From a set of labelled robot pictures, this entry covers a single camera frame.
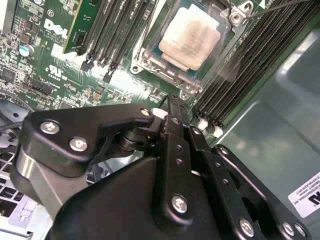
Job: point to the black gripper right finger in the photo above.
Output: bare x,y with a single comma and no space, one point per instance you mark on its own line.
221,173

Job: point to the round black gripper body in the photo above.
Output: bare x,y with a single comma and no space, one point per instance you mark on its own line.
112,212

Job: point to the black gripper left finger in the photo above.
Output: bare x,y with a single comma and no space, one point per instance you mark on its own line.
100,115

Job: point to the metal socket cover frame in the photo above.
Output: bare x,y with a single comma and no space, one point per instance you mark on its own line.
150,62

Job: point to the silver topped CPU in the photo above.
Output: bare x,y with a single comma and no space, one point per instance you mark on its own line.
190,37

